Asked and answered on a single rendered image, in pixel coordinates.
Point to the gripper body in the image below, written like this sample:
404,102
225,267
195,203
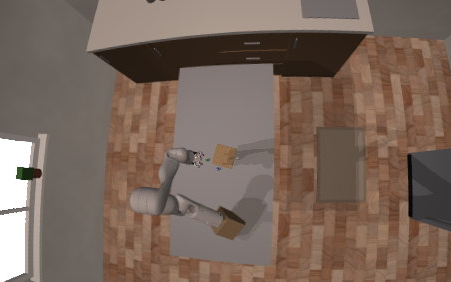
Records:
196,158

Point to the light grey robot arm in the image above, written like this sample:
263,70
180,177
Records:
152,201

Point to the tan square mat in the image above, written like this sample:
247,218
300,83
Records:
224,156

